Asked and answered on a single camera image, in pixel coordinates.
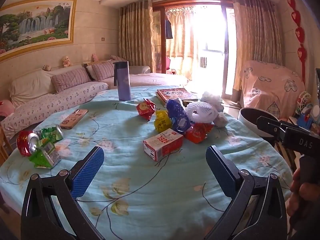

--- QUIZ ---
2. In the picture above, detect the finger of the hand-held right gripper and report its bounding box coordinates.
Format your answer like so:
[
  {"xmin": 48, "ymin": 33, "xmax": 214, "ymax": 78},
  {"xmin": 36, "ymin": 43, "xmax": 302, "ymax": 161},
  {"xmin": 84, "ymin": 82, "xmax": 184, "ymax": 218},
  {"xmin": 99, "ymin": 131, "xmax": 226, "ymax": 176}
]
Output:
[{"xmin": 255, "ymin": 116, "xmax": 287, "ymax": 137}]

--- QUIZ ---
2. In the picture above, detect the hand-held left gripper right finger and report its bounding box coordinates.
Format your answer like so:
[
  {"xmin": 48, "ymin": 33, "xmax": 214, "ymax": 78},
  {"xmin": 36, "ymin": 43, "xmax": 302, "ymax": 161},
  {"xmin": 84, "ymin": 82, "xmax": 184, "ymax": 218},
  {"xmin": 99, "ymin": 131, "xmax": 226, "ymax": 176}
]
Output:
[{"xmin": 205, "ymin": 145, "xmax": 288, "ymax": 240}]

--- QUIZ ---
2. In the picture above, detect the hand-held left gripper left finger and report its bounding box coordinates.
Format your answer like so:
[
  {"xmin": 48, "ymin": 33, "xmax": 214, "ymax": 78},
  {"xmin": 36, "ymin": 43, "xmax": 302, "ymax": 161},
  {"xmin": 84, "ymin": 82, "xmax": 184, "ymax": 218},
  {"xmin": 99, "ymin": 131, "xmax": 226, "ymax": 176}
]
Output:
[{"xmin": 20, "ymin": 146, "xmax": 105, "ymax": 240}]

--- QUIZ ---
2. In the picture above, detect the white trash bin black liner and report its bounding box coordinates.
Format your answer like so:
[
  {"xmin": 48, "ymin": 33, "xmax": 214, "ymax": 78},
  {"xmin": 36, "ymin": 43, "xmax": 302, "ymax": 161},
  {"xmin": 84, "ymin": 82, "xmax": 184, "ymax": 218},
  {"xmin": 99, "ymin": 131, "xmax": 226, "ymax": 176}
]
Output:
[{"xmin": 237, "ymin": 107, "xmax": 283, "ymax": 138}]

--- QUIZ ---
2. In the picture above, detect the yellow snack packet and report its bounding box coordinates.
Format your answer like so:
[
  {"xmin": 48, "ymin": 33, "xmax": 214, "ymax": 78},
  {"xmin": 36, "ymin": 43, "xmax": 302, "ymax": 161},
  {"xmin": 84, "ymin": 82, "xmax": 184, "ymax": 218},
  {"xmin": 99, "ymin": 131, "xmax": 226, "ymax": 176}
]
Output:
[{"xmin": 154, "ymin": 110, "xmax": 173, "ymax": 133}]

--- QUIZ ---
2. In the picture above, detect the red snack wrapper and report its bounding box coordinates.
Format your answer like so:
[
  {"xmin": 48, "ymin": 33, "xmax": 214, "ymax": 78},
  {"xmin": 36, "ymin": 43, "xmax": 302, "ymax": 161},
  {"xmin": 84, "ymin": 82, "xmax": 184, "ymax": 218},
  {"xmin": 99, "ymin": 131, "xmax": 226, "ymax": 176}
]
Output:
[{"xmin": 136, "ymin": 99, "xmax": 157, "ymax": 122}]

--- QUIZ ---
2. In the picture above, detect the person's right hand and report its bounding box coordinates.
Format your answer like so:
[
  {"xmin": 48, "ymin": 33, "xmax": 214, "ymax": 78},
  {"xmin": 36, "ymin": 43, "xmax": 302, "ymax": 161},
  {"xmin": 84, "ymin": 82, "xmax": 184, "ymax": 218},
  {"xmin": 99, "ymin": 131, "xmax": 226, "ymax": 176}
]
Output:
[{"xmin": 286, "ymin": 167, "xmax": 320, "ymax": 222}]

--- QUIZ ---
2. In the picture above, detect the wooden chair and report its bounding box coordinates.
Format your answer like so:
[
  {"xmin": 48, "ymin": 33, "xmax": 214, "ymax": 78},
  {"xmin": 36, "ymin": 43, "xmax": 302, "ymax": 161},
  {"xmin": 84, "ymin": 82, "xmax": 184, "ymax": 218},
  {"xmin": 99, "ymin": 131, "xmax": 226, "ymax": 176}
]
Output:
[
  {"xmin": 0, "ymin": 122, "xmax": 13, "ymax": 166},
  {"xmin": 275, "ymin": 140, "xmax": 300, "ymax": 173}
]

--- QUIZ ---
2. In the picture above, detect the blue toy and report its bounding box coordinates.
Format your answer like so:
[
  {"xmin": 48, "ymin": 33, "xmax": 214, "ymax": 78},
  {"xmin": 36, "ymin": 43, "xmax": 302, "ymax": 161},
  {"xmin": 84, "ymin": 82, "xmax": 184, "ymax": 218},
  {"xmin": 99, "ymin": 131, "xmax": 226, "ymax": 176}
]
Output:
[{"xmin": 297, "ymin": 112, "xmax": 314, "ymax": 130}]

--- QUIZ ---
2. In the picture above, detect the pink heart print cover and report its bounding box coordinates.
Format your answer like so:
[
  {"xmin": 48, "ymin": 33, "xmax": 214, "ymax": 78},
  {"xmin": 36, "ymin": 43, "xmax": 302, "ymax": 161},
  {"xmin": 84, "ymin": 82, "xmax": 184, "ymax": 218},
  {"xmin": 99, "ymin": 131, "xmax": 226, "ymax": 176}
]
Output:
[{"xmin": 240, "ymin": 60, "xmax": 307, "ymax": 120}]

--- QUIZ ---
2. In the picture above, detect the white mesh ball toy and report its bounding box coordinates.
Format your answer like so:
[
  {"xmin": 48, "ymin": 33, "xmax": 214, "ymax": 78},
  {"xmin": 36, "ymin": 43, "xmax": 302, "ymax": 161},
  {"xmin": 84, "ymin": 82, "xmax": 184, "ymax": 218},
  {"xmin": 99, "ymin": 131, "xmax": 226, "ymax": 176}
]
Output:
[{"xmin": 296, "ymin": 91, "xmax": 313, "ymax": 113}]

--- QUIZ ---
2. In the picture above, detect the red orange foil packet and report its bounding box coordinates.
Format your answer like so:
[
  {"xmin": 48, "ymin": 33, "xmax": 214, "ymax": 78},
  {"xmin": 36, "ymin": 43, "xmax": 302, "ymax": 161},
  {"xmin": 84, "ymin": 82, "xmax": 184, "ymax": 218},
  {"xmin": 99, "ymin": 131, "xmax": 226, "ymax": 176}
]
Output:
[{"xmin": 184, "ymin": 123, "xmax": 215, "ymax": 144}]

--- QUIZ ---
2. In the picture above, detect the crushed green carton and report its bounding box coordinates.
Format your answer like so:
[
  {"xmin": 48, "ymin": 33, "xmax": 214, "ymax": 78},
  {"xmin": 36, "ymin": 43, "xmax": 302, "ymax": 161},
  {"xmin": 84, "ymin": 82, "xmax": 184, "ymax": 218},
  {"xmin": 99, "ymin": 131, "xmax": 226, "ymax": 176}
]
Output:
[{"xmin": 28, "ymin": 141, "xmax": 62, "ymax": 168}]

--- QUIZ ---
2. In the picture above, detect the crumpled white tissue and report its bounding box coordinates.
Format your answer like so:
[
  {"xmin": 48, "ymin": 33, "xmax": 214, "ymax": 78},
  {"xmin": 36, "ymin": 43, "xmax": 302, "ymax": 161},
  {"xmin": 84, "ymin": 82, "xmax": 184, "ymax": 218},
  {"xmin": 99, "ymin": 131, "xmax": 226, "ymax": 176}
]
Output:
[{"xmin": 212, "ymin": 111, "xmax": 228, "ymax": 127}]

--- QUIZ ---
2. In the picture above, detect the phone in orange case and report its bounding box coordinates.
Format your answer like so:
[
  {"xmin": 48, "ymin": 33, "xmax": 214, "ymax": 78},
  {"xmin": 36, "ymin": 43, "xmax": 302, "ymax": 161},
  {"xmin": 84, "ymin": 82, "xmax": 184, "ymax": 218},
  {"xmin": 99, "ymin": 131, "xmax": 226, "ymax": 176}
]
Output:
[{"xmin": 59, "ymin": 109, "xmax": 89, "ymax": 130}]

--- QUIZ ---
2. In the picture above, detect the crushed green can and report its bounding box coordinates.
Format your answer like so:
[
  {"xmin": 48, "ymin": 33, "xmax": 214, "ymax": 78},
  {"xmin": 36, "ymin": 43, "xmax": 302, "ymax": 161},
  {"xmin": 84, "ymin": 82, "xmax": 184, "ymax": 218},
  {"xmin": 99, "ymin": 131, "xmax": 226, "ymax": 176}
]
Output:
[{"xmin": 37, "ymin": 125, "xmax": 64, "ymax": 145}]

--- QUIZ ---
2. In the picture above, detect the crumpled white plastic wrap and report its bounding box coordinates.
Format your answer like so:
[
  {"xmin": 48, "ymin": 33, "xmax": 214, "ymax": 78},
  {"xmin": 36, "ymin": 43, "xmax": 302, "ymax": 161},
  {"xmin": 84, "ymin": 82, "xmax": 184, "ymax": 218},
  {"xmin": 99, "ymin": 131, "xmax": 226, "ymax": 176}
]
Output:
[{"xmin": 200, "ymin": 91, "xmax": 224, "ymax": 112}]

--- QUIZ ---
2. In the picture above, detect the red and white carton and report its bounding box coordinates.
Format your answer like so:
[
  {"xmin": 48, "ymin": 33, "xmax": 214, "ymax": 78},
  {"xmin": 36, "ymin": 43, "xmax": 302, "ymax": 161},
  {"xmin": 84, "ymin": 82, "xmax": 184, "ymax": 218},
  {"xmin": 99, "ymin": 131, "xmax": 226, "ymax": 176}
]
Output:
[{"xmin": 143, "ymin": 128, "xmax": 184, "ymax": 162}]

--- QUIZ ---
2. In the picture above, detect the blue patterned packet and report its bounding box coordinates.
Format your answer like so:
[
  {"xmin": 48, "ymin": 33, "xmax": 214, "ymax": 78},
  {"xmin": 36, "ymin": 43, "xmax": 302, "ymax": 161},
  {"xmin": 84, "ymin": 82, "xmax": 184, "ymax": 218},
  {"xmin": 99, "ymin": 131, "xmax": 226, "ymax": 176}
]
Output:
[{"xmin": 166, "ymin": 99, "xmax": 192, "ymax": 135}]

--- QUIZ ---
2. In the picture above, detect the crushed red can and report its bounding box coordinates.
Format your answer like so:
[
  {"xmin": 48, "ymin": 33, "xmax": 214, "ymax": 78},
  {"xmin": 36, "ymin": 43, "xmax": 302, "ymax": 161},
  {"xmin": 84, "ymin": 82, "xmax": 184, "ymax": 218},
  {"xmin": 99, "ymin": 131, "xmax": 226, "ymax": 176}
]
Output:
[{"xmin": 16, "ymin": 130, "xmax": 40, "ymax": 157}]

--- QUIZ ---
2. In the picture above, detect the covered corner sofa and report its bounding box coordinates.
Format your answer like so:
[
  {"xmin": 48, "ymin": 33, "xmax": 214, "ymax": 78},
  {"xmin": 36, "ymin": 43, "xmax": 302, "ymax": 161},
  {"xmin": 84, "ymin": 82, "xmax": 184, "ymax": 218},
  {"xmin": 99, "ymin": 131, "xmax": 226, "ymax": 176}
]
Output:
[{"xmin": 1, "ymin": 55, "xmax": 190, "ymax": 140}]

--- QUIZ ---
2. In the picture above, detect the beige patterned curtain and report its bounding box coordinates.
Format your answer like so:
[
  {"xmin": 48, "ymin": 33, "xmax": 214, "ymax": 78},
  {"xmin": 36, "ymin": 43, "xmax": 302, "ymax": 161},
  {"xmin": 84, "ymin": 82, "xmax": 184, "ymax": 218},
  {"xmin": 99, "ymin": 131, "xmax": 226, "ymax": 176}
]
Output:
[
  {"xmin": 119, "ymin": 1, "xmax": 154, "ymax": 73},
  {"xmin": 232, "ymin": 0, "xmax": 283, "ymax": 96}
]

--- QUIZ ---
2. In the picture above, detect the red illustrated book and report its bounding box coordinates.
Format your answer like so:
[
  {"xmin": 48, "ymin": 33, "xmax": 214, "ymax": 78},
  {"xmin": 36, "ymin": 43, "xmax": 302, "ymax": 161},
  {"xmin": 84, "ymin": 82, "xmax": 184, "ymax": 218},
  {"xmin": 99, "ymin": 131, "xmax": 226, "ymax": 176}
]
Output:
[{"xmin": 155, "ymin": 88, "xmax": 199, "ymax": 107}]

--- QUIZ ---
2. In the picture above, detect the purple thermos bottle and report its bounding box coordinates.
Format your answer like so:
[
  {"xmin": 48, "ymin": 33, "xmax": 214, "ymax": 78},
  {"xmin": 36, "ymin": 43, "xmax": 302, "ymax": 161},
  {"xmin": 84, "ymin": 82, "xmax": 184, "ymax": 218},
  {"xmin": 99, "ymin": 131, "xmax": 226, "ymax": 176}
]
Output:
[{"xmin": 113, "ymin": 61, "xmax": 131, "ymax": 101}]

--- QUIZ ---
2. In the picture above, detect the white sofa pillow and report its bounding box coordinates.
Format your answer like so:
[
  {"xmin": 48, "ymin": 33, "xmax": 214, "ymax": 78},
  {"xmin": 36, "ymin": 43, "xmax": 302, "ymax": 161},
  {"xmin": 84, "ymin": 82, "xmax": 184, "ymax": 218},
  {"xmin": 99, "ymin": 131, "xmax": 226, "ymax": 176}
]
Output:
[{"xmin": 9, "ymin": 69, "xmax": 54, "ymax": 107}]

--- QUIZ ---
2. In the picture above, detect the pink cushion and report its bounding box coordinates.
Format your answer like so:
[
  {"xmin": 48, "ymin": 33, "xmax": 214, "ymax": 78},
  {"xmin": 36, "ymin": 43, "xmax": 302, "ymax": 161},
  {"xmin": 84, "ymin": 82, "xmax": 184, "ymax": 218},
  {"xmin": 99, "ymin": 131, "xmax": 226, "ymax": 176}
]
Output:
[{"xmin": 0, "ymin": 99, "xmax": 15, "ymax": 117}]

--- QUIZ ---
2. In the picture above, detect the sheer yellow curtain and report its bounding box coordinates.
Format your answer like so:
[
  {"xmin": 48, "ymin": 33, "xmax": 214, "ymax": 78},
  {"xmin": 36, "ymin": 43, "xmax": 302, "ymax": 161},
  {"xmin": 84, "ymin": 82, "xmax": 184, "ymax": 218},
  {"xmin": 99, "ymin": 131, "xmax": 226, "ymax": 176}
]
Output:
[{"xmin": 165, "ymin": 5, "xmax": 195, "ymax": 73}]

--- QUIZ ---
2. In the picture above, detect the dark hanging garment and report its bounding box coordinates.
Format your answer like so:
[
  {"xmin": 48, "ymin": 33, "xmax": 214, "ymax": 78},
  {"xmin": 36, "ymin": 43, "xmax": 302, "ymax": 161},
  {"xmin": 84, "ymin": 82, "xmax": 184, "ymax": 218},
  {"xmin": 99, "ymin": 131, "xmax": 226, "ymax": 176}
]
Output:
[{"xmin": 165, "ymin": 17, "xmax": 173, "ymax": 39}]

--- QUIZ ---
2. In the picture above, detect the framed landscape painting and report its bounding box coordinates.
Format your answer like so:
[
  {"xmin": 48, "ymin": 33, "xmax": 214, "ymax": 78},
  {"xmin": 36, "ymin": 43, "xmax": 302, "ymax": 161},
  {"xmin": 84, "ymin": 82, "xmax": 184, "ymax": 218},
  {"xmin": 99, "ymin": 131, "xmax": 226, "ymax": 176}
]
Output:
[{"xmin": 0, "ymin": 0, "xmax": 77, "ymax": 63}]

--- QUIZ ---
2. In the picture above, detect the red heart wall decoration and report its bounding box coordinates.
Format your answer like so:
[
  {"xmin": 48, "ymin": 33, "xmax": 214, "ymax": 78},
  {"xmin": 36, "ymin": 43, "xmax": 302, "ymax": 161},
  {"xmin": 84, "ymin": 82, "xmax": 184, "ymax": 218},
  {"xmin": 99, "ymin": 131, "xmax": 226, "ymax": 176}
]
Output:
[{"xmin": 287, "ymin": 0, "xmax": 307, "ymax": 85}]

